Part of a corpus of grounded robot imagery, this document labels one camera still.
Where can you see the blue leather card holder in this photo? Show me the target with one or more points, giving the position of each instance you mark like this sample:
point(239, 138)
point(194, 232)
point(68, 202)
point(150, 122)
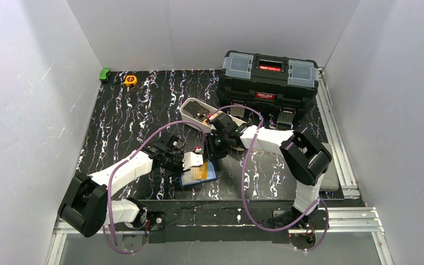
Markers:
point(186, 179)

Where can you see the yellow tape measure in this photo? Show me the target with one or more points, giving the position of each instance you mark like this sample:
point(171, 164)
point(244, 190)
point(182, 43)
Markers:
point(130, 80)

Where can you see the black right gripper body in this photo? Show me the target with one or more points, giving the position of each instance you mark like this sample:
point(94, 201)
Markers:
point(215, 145)

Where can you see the green small object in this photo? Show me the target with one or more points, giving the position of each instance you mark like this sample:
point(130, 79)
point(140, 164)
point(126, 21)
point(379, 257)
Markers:
point(104, 75)

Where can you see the black marbled table mat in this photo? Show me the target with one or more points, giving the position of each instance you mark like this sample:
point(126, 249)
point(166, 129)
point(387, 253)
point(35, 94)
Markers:
point(124, 117)

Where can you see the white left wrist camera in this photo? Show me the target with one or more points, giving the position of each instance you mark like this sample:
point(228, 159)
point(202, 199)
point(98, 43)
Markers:
point(191, 159)

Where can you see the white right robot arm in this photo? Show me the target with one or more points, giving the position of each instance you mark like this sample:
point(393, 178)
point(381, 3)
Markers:
point(305, 156)

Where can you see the aluminium frame rail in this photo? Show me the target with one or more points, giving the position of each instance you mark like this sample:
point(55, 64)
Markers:
point(219, 232)

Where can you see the grey pad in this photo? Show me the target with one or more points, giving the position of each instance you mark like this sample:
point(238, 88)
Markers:
point(330, 182)

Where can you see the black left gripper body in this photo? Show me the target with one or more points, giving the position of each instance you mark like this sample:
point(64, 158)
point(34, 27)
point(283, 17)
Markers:
point(177, 158)

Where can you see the black plastic toolbox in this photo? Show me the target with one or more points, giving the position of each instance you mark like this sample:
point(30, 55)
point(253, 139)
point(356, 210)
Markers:
point(281, 86)

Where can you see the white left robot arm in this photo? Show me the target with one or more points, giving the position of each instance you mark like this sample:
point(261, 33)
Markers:
point(88, 205)

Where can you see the black card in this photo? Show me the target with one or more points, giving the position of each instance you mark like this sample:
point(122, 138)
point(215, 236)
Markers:
point(197, 111)

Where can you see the white oblong plastic tray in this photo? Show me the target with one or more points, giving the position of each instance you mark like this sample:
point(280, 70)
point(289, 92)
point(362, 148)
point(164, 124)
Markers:
point(198, 123)

